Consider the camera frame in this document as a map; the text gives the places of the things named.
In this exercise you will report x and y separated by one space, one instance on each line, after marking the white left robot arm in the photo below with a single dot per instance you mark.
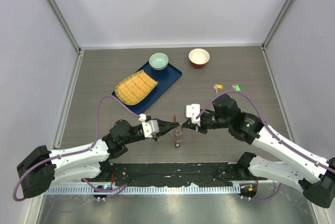
43 168

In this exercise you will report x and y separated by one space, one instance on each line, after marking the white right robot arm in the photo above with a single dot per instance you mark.
308 173

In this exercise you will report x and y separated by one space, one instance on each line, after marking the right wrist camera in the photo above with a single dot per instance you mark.
191 113

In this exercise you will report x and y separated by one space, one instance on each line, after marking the woven bamboo plate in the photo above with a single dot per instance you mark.
135 88

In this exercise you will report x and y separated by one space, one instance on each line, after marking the key with green tag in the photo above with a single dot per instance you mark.
236 87

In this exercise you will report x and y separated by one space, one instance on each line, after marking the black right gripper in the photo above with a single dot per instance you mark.
188 124

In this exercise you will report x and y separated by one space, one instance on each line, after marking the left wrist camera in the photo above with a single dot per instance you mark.
149 126

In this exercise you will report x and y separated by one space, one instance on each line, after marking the red bowl white inside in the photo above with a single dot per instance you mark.
198 57

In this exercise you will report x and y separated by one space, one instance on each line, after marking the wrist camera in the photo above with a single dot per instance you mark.
191 113
149 126

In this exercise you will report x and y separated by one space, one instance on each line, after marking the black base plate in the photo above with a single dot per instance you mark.
179 174

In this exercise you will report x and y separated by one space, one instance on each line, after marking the key with yellow tag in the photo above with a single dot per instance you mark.
217 87

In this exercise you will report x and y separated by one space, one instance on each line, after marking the white slotted cable duct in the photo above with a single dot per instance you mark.
192 189

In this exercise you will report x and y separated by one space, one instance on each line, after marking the keyring bunch with tags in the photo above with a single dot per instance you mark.
176 134

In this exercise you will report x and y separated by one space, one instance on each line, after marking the light green bowl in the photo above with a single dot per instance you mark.
159 61

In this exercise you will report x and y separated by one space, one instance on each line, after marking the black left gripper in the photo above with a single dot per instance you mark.
165 126

